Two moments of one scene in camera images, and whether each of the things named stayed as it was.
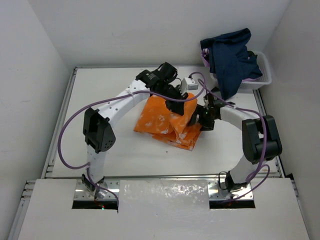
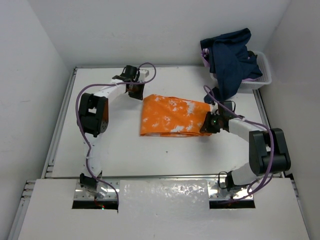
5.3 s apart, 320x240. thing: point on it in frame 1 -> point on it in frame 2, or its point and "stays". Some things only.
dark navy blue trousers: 230,60 stays
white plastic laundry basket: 266,79 stays
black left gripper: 177,107 -> 139,95
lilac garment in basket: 205,54 stays
